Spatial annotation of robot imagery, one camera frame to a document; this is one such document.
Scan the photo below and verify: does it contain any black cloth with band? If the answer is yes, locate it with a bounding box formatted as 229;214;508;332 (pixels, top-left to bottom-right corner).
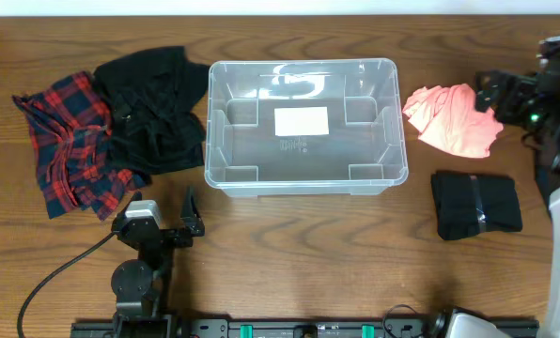
430;171;523;240

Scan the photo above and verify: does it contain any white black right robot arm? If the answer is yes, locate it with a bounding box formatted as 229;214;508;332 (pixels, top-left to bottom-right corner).
427;36;560;338

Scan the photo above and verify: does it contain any red navy plaid shirt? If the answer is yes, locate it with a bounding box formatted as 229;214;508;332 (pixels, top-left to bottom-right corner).
12;71;151;221

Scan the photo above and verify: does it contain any white label in bin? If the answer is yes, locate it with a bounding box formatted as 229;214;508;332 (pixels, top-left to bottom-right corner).
274;107;329;137

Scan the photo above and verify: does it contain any clear plastic storage bin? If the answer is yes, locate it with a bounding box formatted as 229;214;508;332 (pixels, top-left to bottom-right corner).
204;58;409;197

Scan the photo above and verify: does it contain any black garment left pile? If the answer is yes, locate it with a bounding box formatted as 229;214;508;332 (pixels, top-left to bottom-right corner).
93;46;210;175

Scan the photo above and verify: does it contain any pink cloth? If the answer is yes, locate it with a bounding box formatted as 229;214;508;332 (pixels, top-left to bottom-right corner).
402;84;504;159

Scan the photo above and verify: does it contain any black mounting rail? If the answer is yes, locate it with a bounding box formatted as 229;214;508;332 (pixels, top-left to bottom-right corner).
70;317;540;338

